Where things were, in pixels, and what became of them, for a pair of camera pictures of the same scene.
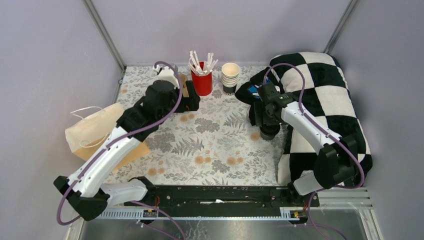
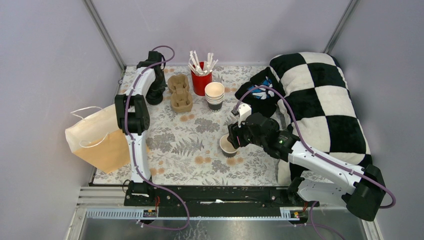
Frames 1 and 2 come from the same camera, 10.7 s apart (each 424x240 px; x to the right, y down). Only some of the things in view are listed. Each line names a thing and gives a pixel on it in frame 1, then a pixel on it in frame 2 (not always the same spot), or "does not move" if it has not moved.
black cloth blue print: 249,92 does not move
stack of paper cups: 230,76 to 214,92
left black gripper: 190,103 to 162,84
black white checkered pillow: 328,96 does not move
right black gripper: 260,108 to 234,131
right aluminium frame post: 349,11 does not move
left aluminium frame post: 105,34 does not move
